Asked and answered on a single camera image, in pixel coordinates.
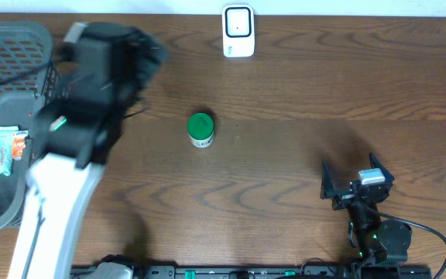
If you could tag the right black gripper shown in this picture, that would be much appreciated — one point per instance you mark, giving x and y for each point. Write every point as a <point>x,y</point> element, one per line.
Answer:
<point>327,191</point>

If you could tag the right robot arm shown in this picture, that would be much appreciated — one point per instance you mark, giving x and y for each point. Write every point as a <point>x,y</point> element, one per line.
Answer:
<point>382,240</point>

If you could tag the grey plastic basket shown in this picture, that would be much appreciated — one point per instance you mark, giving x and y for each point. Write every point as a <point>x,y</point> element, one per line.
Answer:
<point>28,80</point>

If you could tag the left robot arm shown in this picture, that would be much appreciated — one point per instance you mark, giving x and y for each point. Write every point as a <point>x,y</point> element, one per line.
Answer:
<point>72,136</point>

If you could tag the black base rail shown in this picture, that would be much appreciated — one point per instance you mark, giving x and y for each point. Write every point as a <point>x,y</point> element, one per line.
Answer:
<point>113,270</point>

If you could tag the green lid jar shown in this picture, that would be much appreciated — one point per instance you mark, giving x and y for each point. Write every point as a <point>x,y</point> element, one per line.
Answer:
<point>200,128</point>

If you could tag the orange snack packet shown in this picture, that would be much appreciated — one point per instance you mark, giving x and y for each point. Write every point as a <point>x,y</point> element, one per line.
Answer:
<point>19,144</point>

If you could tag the white barcode scanner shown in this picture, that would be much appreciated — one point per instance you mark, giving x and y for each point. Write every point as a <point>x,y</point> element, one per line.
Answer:
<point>238,31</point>

